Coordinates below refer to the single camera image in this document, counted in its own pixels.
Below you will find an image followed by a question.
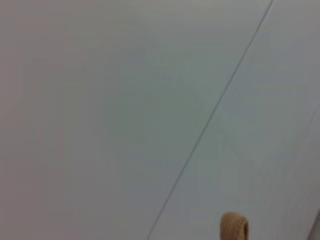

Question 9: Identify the brown jute handbag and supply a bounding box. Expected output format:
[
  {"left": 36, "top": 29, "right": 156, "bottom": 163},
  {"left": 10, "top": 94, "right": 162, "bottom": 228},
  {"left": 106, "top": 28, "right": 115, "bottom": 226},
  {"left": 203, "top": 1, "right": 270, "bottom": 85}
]
[{"left": 219, "top": 211, "right": 250, "bottom": 240}]

